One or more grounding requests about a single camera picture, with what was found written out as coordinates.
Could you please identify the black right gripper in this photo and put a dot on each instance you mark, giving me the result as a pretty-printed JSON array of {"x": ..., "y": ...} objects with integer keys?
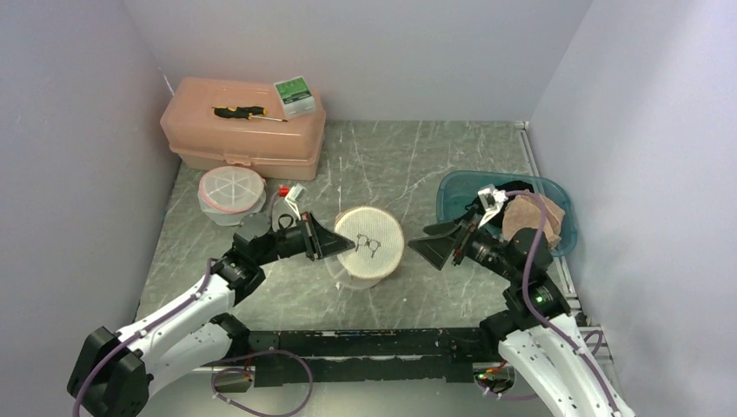
[{"x": 436, "y": 249}]

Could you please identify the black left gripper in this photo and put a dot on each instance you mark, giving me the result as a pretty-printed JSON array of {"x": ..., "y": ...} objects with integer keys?
[{"x": 321, "y": 242}]

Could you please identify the beige mesh laundry bag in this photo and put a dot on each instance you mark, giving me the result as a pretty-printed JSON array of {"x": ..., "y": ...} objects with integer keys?
[{"x": 379, "y": 246}]

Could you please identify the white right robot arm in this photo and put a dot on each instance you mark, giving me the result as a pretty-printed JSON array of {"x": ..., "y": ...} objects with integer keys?
[{"x": 536, "y": 334}]

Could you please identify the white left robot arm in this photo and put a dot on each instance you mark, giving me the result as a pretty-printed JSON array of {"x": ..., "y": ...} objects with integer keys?
[{"x": 117, "y": 372}]

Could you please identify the black bra in basin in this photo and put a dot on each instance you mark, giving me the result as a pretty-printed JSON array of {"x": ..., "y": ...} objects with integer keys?
[{"x": 476, "y": 206}]

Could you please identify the beige bra in basin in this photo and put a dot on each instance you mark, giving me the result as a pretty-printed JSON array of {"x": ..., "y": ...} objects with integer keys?
[{"x": 523, "y": 212}]

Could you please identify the pink rimmed mesh laundry bag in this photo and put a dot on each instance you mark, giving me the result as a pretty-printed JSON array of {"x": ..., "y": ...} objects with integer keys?
[{"x": 227, "y": 194}]

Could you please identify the teal plastic basin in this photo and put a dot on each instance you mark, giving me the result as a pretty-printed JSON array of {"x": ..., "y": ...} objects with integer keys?
[{"x": 458, "y": 190}]

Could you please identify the pink plastic storage box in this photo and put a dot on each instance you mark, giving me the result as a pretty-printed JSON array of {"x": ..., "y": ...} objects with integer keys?
[{"x": 283, "y": 150}]

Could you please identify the small green white box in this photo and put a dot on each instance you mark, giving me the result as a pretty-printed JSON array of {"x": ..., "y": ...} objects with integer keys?
[{"x": 295, "y": 97}]

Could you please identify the black yellow screwdriver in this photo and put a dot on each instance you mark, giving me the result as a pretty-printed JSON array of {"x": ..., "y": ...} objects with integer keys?
[{"x": 247, "y": 113}]

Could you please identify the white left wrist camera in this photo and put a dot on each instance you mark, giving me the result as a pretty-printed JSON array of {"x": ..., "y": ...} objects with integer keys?
[{"x": 291, "y": 196}]

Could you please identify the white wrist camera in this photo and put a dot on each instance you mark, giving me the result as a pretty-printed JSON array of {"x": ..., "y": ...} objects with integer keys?
[
  {"x": 291, "y": 196},
  {"x": 492, "y": 201}
]

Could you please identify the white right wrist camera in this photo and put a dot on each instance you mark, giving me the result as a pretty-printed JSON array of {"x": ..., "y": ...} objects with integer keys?
[{"x": 492, "y": 201}]

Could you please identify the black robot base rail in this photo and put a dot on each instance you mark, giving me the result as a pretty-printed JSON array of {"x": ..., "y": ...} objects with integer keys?
[{"x": 276, "y": 358}]

